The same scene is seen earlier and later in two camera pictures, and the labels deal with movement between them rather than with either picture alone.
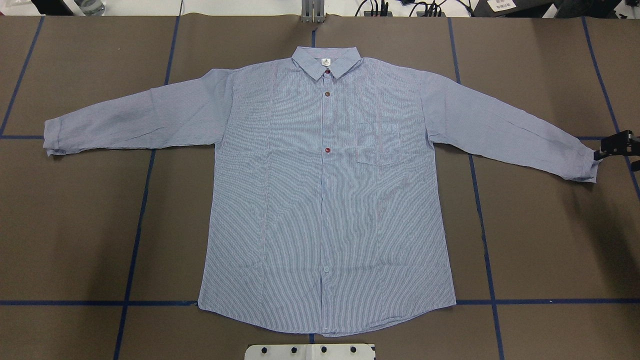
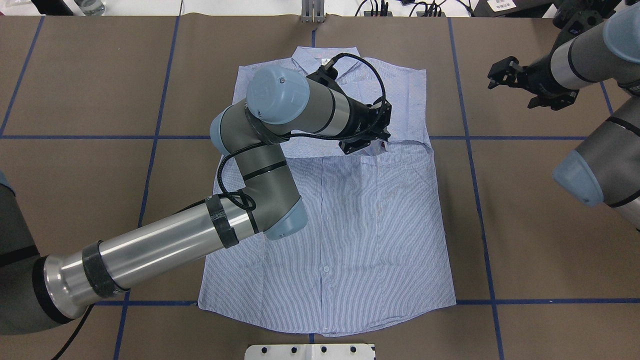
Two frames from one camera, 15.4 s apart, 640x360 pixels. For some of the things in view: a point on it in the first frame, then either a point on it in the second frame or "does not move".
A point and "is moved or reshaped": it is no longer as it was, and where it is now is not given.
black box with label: (509, 8) does not move
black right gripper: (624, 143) -> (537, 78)
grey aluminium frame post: (313, 11) does not move
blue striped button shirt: (324, 216) is moved or reshaped
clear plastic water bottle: (91, 7) does not move
